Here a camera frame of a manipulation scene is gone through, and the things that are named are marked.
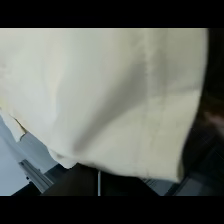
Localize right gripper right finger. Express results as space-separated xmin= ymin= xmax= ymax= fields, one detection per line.
xmin=99 ymin=170 xmax=158 ymax=197

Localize cream white T-shirt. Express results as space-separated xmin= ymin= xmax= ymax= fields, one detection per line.
xmin=0 ymin=28 xmax=209 ymax=184

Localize silver frame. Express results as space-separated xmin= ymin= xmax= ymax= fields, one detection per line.
xmin=18 ymin=159 xmax=55 ymax=194

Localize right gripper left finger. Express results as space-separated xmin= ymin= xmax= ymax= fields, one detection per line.
xmin=41 ymin=163 xmax=100 ymax=197

